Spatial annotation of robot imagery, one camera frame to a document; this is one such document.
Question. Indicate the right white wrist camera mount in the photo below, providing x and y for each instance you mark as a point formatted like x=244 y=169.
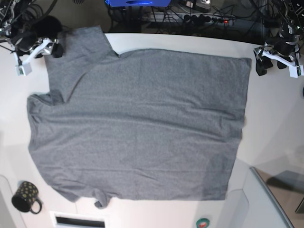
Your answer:
x=44 y=47

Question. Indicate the grey t-shirt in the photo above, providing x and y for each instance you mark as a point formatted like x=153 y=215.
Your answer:
x=148 y=124

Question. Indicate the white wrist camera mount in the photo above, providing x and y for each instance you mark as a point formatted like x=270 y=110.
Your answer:
x=44 y=47
x=295 y=68

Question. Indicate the black power strip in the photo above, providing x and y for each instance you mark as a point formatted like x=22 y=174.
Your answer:
x=204 y=19

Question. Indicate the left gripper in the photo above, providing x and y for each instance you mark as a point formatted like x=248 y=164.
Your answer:
x=280 y=47

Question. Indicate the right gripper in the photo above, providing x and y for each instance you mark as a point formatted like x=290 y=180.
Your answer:
x=24 y=41

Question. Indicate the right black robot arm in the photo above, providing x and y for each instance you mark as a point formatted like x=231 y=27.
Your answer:
x=29 y=29

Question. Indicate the blue box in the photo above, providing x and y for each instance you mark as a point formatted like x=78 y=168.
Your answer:
x=123 y=3

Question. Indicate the white slotted panel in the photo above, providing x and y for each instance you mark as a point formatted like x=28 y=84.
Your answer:
x=70 y=220

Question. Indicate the black mug with yellow pattern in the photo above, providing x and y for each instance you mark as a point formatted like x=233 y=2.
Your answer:
x=25 y=197

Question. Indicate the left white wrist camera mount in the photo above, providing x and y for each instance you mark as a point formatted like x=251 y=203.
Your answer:
x=295 y=68

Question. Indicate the red green round button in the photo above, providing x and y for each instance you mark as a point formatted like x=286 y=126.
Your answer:
x=202 y=223

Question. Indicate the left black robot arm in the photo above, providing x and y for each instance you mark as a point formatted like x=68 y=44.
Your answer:
x=289 y=20

